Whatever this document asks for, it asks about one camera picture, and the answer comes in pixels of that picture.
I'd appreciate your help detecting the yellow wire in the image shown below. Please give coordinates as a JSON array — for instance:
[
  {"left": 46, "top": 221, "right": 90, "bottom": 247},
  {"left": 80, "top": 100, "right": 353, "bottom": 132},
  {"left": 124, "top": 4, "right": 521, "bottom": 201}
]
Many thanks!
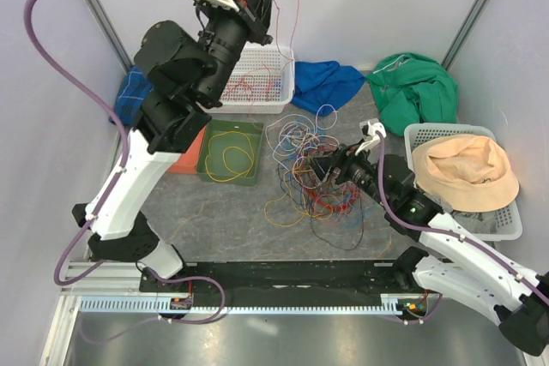
[{"left": 203, "top": 130, "right": 256, "bottom": 183}]

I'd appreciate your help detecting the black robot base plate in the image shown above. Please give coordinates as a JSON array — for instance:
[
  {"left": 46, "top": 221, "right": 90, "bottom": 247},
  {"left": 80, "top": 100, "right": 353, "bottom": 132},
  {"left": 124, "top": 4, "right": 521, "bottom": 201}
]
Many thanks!
[{"left": 175, "top": 260, "right": 434, "bottom": 305}]

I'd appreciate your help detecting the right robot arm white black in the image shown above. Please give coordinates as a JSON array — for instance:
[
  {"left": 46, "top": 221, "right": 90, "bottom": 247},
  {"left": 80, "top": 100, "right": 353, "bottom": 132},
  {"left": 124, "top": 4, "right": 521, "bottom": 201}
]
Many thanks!
[{"left": 305, "top": 145, "right": 548, "bottom": 357}]

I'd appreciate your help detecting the peach bucket hat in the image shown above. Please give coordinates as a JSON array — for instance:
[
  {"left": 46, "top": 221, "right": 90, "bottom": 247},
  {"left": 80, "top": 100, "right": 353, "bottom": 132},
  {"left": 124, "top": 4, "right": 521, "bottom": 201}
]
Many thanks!
[{"left": 412, "top": 134, "right": 520, "bottom": 213}]

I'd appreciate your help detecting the green plastic tray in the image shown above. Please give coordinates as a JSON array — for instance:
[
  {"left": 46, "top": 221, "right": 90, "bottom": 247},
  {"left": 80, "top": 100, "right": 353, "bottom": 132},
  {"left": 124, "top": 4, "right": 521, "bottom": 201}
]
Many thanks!
[{"left": 196, "top": 119, "right": 263, "bottom": 186}]

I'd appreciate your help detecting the bright blue cloth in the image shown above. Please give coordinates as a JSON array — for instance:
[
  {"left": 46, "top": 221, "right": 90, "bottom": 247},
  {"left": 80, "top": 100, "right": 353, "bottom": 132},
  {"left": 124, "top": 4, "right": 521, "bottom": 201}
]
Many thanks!
[{"left": 291, "top": 61, "right": 365, "bottom": 117}]

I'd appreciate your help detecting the green garment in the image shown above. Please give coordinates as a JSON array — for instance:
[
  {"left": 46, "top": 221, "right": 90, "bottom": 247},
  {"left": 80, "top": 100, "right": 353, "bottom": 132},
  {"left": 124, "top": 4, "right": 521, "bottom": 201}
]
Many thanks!
[{"left": 366, "top": 52, "right": 459, "bottom": 136}]

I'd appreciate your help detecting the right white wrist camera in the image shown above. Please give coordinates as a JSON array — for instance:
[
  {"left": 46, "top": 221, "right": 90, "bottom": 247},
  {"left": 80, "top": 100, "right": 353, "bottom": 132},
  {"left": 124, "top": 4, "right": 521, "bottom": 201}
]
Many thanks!
[{"left": 354, "top": 118, "right": 387, "bottom": 156}]

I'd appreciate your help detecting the grey cloth in basket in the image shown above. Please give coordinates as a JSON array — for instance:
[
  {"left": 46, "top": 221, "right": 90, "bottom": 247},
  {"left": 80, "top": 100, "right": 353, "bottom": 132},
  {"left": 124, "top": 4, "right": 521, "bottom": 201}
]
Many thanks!
[{"left": 427, "top": 195, "right": 497, "bottom": 234}]

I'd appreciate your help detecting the orange plastic tray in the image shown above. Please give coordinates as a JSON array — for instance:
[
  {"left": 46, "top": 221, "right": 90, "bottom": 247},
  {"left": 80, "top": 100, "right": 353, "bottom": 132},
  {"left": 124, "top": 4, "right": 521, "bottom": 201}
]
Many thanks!
[{"left": 167, "top": 128, "right": 206, "bottom": 175}]

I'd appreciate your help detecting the white perforated basket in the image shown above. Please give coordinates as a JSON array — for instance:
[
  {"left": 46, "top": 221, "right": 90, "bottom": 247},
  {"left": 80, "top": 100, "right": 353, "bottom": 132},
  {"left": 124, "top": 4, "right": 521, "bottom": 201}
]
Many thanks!
[
  {"left": 404, "top": 123, "right": 522, "bottom": 242},
  {"left": 208, "top": 44, "right": 295, "bottom": 115}
]

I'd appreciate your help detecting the slotted cable duct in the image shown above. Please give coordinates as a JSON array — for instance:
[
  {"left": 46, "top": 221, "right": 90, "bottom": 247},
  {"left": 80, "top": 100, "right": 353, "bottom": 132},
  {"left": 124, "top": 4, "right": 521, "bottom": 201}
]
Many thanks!
[{"left": 79, "top": 296, "right": 402, "bottom": 315}]

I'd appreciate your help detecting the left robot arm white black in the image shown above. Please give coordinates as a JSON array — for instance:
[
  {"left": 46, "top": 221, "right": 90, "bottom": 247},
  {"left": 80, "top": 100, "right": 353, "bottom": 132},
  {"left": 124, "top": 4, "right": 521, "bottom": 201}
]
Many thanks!
[{"left": 72, "top": 0, "right": 273, "bottom": 291}]

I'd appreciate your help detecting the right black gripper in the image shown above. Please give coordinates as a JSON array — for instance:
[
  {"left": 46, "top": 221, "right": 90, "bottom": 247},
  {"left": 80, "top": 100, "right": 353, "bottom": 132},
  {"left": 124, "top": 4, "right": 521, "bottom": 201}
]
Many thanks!
[{"left": 305, "top": 138, "right": 391, "bottom": 207}]

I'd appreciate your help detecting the coloured wire pile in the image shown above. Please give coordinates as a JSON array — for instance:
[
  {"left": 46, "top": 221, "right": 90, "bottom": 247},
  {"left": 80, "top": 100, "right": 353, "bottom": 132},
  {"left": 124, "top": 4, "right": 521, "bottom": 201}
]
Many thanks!
[{"left": 263, "top": 103, "right": 372, "bottom": 251}]

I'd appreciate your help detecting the blue plaid cloth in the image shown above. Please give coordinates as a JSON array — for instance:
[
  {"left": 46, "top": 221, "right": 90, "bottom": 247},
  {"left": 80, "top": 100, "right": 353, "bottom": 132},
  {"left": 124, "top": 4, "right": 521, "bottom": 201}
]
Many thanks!
[{"left": 113, "top": 66, "right": 153, "bottom": 127}]

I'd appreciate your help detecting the white perforated basket rear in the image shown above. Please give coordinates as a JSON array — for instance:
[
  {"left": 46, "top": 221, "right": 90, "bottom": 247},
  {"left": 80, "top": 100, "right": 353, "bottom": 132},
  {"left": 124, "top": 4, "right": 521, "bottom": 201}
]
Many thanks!
[{"left": 208, "top": 44, "right": 295, "bottom": 115}]

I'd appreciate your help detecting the white perforated basket right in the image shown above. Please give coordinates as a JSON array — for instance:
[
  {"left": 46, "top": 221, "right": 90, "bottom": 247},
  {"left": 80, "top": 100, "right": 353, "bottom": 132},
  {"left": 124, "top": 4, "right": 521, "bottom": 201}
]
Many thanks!
[{"left": 404, "top": 123, "right": 522, "bottom": 242}]

